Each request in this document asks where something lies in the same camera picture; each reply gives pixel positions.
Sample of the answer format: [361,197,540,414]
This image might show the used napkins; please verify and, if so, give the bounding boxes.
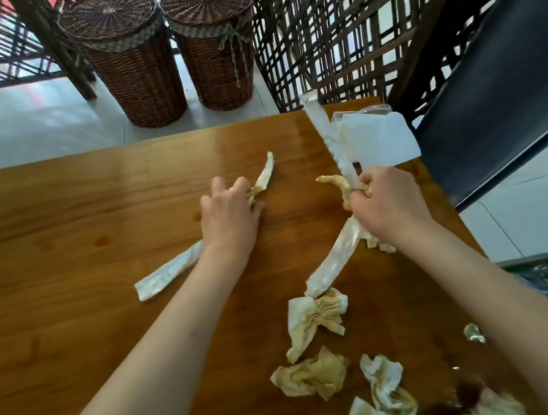
[260,265,529,415]

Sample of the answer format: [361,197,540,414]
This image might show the grey blue pillar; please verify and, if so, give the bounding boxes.
[400,0,548,216]

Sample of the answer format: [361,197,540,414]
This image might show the person's left hand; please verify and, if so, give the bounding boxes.
[194,170,273,274]

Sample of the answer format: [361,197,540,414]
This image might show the dark wooden table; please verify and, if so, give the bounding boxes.
[0,82,545,415]

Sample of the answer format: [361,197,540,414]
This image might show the person's right forearm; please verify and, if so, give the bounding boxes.
[395,208,548,415]

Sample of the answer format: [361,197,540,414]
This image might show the person's right hand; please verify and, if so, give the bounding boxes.
[345,161,439,255]

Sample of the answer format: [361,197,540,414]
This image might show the brown wicker lidded basket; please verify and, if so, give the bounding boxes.
[55,0,191,139]
[160,0,266,118]

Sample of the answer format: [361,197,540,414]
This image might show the white paper napkin pack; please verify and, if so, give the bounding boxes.
[329,100,423,174]

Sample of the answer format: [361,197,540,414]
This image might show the dark wooden post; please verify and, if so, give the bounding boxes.
[376,0,497,120]

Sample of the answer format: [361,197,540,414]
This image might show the dark wooden lattice screen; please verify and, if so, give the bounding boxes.
[0,0,102,112]
[243,0,470,118]

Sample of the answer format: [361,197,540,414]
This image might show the person's left forearm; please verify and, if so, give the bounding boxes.
[8,246,266,415]

